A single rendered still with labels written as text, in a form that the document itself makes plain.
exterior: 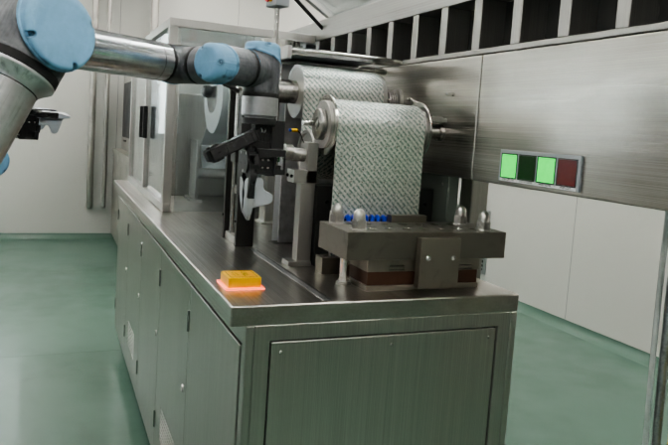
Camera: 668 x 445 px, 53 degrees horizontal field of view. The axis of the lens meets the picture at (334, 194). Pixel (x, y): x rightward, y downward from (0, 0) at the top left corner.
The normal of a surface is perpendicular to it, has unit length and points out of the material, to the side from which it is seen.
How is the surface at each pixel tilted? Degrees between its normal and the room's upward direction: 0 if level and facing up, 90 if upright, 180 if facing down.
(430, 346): 90
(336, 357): 90
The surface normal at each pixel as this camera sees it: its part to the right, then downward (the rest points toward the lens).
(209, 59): -0.57, 0.04
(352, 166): 0.39, 0.11
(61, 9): 0.85, -0.01
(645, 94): -0.92, -0.02
